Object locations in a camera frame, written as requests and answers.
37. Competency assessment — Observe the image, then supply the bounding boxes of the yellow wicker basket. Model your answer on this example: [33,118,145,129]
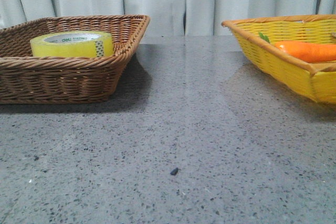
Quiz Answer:
[222,14,335,104]

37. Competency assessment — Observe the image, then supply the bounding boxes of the brown wicker basket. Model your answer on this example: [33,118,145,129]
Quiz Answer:
[1,14,150,104]

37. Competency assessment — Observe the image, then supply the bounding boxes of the orange plastic carrot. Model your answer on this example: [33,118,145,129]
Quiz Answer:
[258,33,336,63]

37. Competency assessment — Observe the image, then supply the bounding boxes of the small black debris piece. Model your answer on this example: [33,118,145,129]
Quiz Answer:
[170,167,179,176]

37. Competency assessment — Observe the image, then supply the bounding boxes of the yellow tape roll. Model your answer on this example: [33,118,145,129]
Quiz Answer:
[30,30,114,58]

